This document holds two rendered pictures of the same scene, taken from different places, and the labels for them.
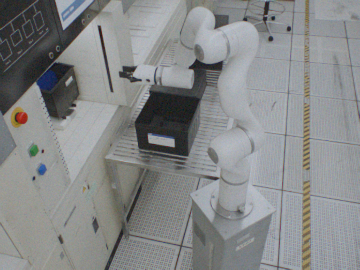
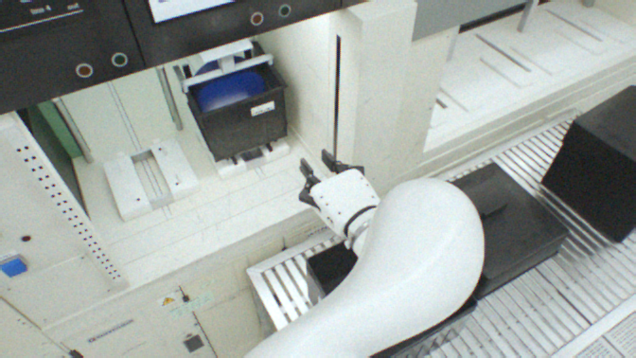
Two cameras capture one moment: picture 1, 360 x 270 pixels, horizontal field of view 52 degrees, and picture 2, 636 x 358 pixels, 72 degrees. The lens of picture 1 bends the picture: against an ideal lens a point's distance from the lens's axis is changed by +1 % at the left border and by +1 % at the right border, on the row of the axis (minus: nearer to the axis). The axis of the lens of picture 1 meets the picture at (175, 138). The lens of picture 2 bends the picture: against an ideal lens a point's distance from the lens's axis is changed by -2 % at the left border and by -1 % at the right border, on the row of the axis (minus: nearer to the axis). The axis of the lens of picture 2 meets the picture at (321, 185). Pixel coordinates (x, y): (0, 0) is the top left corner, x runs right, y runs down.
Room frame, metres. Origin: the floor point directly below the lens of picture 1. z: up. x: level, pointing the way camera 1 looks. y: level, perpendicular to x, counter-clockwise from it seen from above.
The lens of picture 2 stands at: (1.02, -0.18, 1.81)
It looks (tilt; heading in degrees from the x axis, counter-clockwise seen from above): 50 degrees down; 43
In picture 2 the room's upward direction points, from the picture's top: straight up
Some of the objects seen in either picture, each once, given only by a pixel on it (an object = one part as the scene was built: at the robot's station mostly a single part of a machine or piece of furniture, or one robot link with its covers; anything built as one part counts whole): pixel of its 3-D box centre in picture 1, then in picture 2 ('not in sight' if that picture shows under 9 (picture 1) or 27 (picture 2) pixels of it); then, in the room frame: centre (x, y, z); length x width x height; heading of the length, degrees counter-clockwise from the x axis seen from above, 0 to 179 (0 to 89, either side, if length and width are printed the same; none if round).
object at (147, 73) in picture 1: (147, 74); (348, 204); (1.40, 0.11, 1.19); 0.11 x 0.10 x 0.07; 74
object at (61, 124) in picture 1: (55, 111); (240, 140); (1.54, 0.63, 0.89); 0.22 x 0.21 x 0.04; 73
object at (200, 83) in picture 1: (178, 84); (488, 222); (1.83, -0.04, 0.83); 0.29 x 0.29 x 0.13; 72
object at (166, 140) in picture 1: (169, 122); (384, 297); (1.46, 0.03, 0.85); 0.28 x 0.28 x 0.17; 72
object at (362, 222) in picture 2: (160, 76); (367, 229); (1.38, 0.05, 1.19); 0.09 x 0.03 x 0.08; 164
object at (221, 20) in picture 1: (204, 41); (627, 162); (2.23, -0.23, 0.89); 0.29 x 0.29 x 0.25; 77
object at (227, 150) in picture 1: (230, 157); not in sight; (0.98, -0.21, 1.07); 0.19 x 0.12 x 0.24; 120
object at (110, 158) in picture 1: (190, 136); (470, 306); (1.85, -0.11, 0.38); 1.30 x 0.60 x 0.76; 163
